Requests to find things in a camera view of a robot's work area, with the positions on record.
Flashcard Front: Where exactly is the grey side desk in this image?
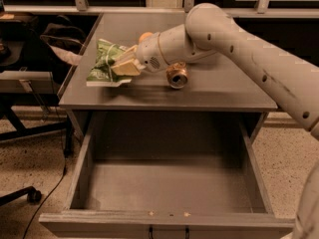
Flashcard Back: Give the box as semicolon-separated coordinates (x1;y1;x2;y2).
0;71;61;94

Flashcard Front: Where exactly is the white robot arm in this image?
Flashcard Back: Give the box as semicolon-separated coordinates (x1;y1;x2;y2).
112;3;319;139

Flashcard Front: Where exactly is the black floor cable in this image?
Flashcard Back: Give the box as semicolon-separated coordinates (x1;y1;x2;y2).
21;129;68;239

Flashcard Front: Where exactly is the metal window railing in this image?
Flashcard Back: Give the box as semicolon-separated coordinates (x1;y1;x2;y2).
3;0;319;19

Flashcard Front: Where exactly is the dark bag with cloth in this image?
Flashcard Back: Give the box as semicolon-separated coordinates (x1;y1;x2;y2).
40;15;87;66

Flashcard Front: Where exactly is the grey cabinet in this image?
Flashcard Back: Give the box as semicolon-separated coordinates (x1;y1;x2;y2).
60;10;277;134

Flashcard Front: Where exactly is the open grey top drawer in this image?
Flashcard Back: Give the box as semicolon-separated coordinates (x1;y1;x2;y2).
39;112;293;239

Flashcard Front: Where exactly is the green jalapeno chip bag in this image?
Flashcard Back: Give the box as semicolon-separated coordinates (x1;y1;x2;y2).
86;39;132;88

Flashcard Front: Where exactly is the orange fruit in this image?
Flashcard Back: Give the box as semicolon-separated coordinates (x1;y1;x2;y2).
139;32;153;44

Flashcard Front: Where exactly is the crushed gold soda can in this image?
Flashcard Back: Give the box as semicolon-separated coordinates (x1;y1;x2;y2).
166;62;188;90

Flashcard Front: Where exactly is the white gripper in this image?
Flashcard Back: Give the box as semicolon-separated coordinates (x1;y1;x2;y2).
111;33;166;77

